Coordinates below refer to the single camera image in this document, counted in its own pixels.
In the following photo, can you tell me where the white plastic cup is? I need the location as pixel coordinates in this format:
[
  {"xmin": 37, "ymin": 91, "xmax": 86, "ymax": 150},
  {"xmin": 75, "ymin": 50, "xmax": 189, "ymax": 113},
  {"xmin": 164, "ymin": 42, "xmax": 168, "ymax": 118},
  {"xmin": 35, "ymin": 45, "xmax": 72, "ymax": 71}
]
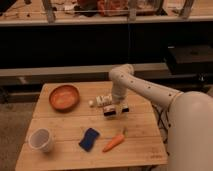
[{"xmin": 28, "ymin": 128, "xmax": 54, "ymax": 153}]

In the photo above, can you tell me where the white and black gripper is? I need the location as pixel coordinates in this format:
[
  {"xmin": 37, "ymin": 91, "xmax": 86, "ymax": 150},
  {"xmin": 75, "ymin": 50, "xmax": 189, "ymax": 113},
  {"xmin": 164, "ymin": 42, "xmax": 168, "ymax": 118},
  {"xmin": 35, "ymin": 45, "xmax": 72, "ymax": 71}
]
[{"xmin": 103, "ymin": 103, "xmax": 129, "ymax": 117}]

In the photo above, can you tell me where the black box on shelf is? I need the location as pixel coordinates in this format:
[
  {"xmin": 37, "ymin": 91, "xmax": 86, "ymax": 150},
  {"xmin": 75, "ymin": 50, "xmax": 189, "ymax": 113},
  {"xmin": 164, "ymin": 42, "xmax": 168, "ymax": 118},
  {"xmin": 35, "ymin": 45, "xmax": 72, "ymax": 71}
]
[{"xmin": 165, "ymin": 45, "xmax": 213, "ymax": 74}]

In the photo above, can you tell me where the wooden table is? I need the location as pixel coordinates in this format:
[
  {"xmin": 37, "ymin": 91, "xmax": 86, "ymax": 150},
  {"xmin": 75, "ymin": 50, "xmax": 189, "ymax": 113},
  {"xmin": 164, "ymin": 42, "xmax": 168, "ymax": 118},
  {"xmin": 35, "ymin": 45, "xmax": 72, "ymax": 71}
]
[{"xmin": 15, "ymin": 82, "xmax": 167, "ymax": 171}]

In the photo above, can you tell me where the orange toy carrot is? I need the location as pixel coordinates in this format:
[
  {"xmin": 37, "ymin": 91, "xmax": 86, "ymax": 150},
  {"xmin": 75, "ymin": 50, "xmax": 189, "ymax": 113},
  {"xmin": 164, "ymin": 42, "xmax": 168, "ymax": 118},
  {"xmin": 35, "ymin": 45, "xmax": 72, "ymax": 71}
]
[{"xmin": 103, "ymin": 129, "xmax": 126, "ymax": 152}]

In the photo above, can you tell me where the orange wooden bowl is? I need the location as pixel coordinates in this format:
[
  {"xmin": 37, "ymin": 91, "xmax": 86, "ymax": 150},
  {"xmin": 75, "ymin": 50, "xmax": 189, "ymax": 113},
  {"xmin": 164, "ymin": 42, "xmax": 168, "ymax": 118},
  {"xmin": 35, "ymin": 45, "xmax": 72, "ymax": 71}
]
[{"xmin": 49, "ymin": 85, "xmax": 80, "ymax": 112}]

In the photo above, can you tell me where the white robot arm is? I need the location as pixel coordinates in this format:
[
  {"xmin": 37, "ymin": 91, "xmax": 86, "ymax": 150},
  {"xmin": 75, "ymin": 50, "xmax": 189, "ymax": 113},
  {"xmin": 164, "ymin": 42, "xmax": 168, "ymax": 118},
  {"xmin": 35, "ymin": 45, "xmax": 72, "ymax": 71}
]
[{"xmin": 109, "ymin": 64, "xmax": 213, "ymax": 171}]

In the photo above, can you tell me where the blue eraser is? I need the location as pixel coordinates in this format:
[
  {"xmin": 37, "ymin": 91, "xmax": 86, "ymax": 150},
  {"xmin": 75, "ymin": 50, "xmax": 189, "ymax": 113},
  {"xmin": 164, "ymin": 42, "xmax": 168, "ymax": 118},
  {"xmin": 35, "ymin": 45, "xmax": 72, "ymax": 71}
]
[{"xmin": 79, "ymin": 128, "xmax": 100, "ymax": 152}]

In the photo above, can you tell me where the white labelled bottle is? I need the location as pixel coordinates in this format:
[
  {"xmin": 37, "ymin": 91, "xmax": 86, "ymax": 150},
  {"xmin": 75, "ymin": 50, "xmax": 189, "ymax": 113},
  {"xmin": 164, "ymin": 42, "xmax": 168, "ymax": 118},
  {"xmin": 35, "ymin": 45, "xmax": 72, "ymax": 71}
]
[{"xmin": 88, "ymin": 94, "xmax": 112, "ymax": 107}]

